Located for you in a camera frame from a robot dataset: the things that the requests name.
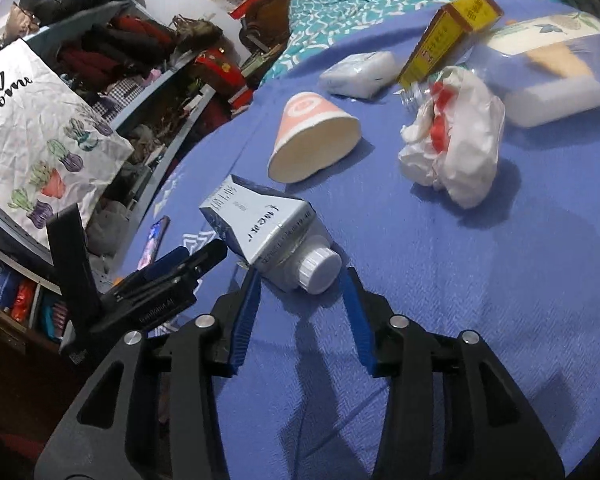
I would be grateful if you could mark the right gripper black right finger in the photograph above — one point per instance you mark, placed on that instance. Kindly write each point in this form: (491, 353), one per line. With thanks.
(453, 410)

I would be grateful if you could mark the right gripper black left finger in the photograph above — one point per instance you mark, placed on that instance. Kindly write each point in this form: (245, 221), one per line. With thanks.
(148, 411)

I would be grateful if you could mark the grey milk carton white cap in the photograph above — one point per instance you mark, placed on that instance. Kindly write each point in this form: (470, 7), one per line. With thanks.
(278, 234)

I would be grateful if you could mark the white tissue pack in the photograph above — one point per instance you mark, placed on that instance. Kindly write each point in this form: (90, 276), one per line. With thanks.
(360, 75)

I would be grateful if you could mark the black smartphone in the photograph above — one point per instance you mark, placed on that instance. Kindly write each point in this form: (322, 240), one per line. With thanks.
(153, 242)

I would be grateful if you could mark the white home cactus cloth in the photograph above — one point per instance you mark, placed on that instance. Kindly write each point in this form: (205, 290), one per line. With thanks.
(55, 151)

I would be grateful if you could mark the pink white paper cup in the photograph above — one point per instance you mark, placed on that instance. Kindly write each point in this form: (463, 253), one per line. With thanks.
(313, 134)

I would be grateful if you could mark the cluttered metal shelf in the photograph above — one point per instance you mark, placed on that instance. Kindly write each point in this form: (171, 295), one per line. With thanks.
(138, 74)

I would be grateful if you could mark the red gift box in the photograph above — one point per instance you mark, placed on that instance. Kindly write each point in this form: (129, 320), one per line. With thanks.
(224, 77)

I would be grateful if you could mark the blue patterned bed blanket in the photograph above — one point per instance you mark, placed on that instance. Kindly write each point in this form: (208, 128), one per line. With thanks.
(522, 269)

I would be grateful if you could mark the dark carved wooden headboard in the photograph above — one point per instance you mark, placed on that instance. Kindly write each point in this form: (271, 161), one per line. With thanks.
(265, 25)

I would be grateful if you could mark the crumpled white red plastic bag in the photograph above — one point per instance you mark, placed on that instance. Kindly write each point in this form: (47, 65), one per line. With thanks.
(453, 143)

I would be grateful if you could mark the white book with butterfly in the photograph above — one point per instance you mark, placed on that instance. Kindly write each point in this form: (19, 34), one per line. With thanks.
(543, 69)

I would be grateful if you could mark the yellow red medicine box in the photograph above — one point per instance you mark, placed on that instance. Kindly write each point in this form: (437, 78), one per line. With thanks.
(452, 31)

